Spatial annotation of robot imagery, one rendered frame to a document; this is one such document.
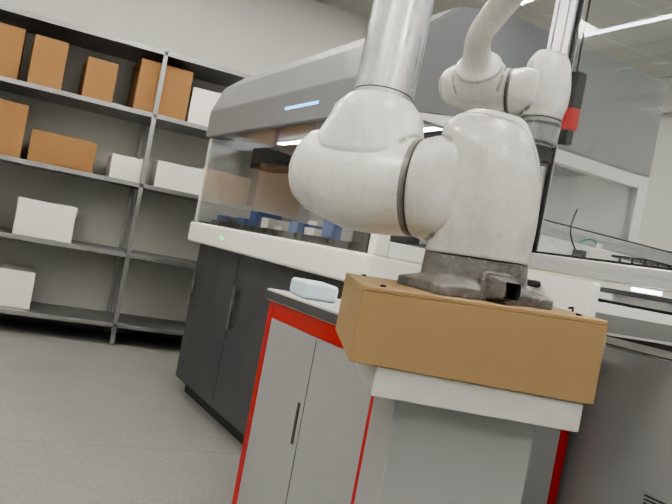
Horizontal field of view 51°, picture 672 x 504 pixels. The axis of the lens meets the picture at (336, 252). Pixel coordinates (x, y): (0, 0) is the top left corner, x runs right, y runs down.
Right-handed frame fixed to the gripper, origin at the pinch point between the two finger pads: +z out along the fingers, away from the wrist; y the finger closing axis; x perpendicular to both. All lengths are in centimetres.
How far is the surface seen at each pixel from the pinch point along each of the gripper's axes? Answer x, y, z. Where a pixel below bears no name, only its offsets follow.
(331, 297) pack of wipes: 41, 20, 23
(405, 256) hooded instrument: 25, 65, 8
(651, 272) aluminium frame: -30.8, 5.8, 2.7
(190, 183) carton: 186, 317, -19
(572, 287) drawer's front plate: -8.7, -21.0, 9.5
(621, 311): -19.5, -17.1, 12.4
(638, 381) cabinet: -31.9, 4.6, 27.2
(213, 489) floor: 76, 80, 100
